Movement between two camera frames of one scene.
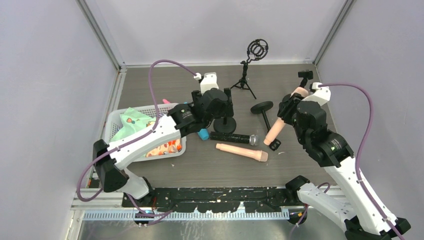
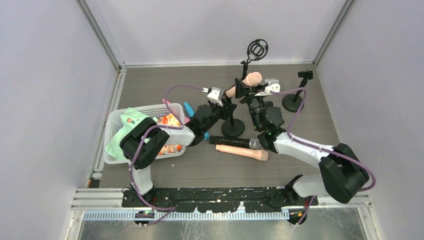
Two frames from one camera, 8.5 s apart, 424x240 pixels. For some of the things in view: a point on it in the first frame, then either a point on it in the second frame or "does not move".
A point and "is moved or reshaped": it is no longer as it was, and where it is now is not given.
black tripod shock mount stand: (257, 50) does not move
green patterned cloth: (134, 122) does not move
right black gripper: (284, 106) -> (249, 99)
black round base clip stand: (225, 125) is moved or reshaped
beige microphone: (279, 123) -> (253, 79)
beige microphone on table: (262, 156) does not move
